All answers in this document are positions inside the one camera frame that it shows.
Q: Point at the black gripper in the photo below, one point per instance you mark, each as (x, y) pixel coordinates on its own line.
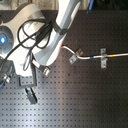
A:
(30, 81)

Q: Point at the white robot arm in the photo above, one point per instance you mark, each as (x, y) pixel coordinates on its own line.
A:
(31, 41)

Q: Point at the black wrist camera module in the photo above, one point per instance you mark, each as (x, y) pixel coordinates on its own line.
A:
(8, 74)

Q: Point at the metal cable clip lower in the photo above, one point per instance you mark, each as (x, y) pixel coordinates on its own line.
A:
(72, 59)

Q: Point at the metal cable clip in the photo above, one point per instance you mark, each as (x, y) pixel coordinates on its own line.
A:
(79, 52)
(72, 59)
(103, 58)

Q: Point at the metal cable clip upper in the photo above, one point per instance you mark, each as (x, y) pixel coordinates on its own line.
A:
(79, 52)

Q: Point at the metal cable clip right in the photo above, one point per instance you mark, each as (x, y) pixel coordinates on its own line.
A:
(103, 58)

